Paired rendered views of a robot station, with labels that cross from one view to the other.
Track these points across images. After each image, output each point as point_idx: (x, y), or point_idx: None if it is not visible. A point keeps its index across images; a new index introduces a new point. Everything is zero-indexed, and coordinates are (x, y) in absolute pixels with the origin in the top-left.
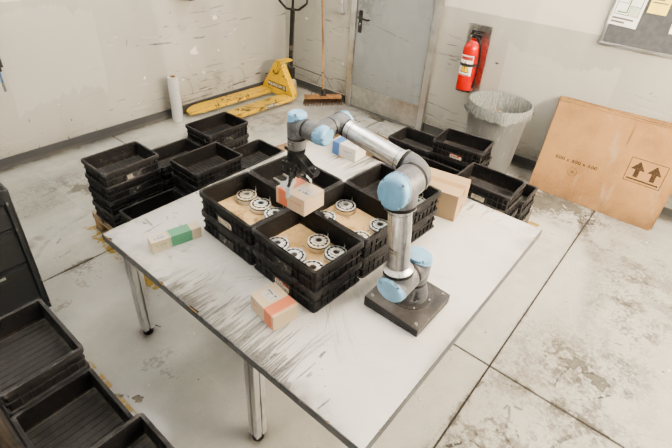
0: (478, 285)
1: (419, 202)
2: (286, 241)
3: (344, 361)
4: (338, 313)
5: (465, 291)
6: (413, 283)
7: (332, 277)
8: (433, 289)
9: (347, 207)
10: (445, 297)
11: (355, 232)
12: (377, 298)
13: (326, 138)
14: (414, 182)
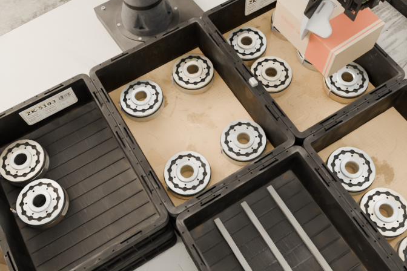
0: (34, 35)
1: (21, 149)
2: (330, 80)
3: None
4: None
5: (61, 29)
6: None
7: (261, 11)
8: (111, 17)
9: (186, 161)
10: (102, 5)
11: (209, 36)
12: (197, 14)
13: None
14: None
